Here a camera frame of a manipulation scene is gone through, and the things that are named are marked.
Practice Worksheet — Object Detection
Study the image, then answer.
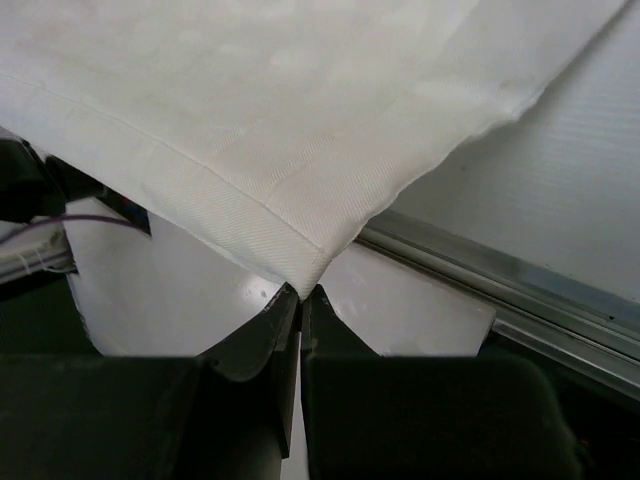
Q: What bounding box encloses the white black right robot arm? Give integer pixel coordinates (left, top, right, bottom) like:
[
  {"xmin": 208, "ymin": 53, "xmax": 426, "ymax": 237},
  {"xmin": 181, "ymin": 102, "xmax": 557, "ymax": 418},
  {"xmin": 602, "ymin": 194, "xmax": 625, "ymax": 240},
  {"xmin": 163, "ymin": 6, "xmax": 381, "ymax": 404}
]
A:
[{"xmin": 1, "ymin": 285, "xmax": 585, "ymax": 479}]

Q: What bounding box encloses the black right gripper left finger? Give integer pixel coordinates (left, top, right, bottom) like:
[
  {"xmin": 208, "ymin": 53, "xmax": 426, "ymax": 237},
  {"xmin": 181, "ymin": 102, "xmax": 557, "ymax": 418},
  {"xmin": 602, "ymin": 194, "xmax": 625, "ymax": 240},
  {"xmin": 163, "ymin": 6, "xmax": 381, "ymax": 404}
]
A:
[{"xmin": 1, "ymin": 285, "xmax": 299, "ymax": 479}]

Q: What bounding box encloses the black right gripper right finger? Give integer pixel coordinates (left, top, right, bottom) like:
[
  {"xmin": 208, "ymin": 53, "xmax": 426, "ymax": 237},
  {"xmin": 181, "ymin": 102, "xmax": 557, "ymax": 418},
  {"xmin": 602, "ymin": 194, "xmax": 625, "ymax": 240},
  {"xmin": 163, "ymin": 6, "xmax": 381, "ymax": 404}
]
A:
[{"xmin": 301, "ymin": 287, "xmax": 585, "ymax": 479}]

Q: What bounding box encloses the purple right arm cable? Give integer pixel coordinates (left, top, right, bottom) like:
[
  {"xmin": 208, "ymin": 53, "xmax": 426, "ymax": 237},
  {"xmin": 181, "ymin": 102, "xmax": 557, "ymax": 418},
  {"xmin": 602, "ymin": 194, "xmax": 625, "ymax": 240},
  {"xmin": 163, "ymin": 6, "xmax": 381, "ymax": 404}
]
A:
[{"xmin": 0, "ymin": 214, "xmax": 131, "ymax": 246}]

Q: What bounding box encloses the white fabric skirt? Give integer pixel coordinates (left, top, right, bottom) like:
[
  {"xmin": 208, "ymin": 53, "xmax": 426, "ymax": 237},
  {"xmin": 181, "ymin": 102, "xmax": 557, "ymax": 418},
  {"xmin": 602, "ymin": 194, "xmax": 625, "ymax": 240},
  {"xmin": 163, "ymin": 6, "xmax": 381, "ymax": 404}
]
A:
[{"xmin": 1, "ymin": 1, "xmax": 622, "ymax": 296}]

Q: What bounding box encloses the aluminium table edge rail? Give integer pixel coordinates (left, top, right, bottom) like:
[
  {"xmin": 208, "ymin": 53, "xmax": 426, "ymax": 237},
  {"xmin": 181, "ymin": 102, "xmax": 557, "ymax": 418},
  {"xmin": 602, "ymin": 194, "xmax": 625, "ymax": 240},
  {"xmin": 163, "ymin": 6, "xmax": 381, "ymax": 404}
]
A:
[{"xmin": 358, "ymin": 212, "xmax": 639, "ymax": 399}]

